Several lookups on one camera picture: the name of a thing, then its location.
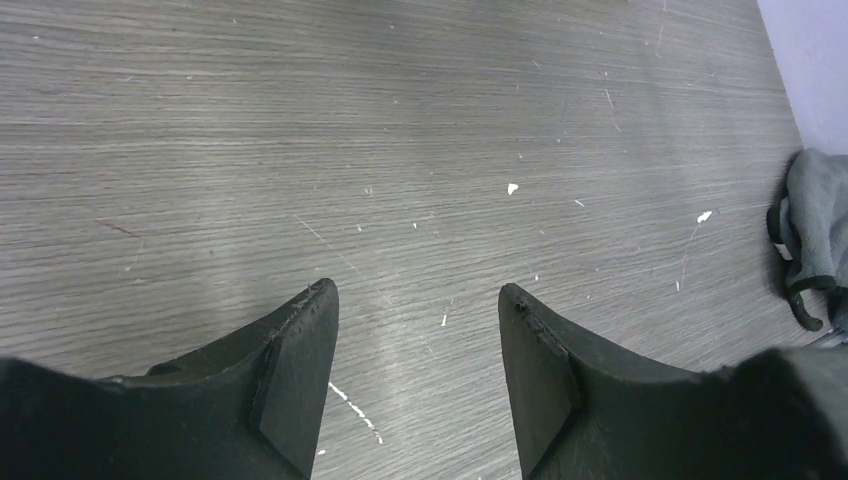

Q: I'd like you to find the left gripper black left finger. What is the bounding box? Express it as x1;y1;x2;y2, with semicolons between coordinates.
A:
1;278;339;479

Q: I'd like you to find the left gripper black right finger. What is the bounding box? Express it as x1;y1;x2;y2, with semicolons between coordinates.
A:
498;283;847;479

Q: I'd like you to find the grey cloth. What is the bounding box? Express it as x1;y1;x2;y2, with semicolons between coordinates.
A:
766;148;847;332

